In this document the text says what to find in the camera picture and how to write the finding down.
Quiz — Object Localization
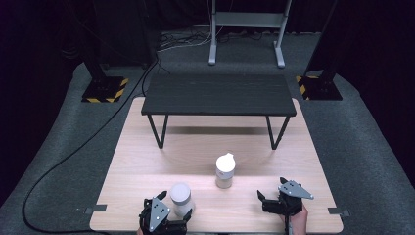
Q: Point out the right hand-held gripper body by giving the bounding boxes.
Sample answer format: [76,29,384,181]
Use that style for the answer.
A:
[261,180,315,217]

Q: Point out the long black floor cable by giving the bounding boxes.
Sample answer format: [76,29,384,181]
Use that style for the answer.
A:
[21,55,161,235]

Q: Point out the small black shelf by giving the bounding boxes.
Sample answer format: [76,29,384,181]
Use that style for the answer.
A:
[140,72,298,151]

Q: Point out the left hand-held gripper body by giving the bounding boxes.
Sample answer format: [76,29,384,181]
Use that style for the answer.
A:
[138,196,189,235]

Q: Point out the grey table bracket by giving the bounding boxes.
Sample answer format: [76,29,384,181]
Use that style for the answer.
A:
[83,204,109,215]
[327,207,351,217]

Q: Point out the bundle of floor cables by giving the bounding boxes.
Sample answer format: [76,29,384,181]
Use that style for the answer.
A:
[158,29,213,53]

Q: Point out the clear jar with white lid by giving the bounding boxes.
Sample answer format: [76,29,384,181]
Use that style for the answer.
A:
[168,182,196,218]

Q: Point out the black stand with striped base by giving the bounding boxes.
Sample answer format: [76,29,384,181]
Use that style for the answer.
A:
[295,0,345,102]
[80,0,130,104]

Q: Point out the person's right hand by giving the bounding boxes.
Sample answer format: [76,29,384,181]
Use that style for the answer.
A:
[282,205,309,235]

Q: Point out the grey metal stand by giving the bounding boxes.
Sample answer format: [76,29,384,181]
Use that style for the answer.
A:
[207,0,293,70]

